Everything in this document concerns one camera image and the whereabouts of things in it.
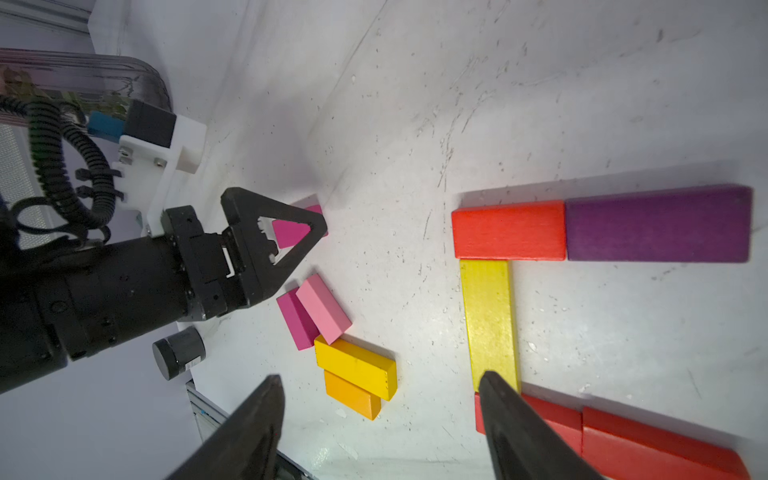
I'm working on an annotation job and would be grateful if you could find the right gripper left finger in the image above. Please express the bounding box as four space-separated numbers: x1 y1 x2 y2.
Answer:
169 375 285 480

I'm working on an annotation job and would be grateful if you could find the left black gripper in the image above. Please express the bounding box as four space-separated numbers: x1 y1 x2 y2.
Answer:
35 187 327 360

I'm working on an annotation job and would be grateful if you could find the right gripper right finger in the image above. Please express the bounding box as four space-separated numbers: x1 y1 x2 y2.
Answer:
479 371 602 480

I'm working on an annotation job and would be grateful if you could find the magenta block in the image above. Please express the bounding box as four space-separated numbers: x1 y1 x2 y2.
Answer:
272 219 310 249
277 289 319 351

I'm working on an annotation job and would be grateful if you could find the red block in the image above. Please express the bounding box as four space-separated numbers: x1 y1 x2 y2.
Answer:
451 201 567 261
582 407 750 479
473 391 584 457

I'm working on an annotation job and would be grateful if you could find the light pink block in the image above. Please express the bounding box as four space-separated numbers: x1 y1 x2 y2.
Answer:
297 274 352 344

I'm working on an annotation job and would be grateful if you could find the orange block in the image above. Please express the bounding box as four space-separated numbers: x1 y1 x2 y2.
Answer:
324 371 382 421

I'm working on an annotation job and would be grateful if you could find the yellow large block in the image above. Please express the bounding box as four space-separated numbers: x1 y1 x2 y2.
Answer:
314 336 398 401

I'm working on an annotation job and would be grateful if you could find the purple block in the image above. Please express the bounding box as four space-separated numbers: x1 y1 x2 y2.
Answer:
565 184 753 263

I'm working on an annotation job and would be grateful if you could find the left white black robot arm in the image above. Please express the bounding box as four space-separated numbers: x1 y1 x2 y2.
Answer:
1 95 327 391

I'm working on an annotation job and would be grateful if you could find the black round cylinder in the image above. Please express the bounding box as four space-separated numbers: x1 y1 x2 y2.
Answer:
152 326 207 381

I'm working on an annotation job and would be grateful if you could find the dark glass vase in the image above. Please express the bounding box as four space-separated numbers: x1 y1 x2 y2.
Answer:
1 48 172 120

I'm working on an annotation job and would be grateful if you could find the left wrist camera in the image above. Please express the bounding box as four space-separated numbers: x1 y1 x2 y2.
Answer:
86 100 207 237

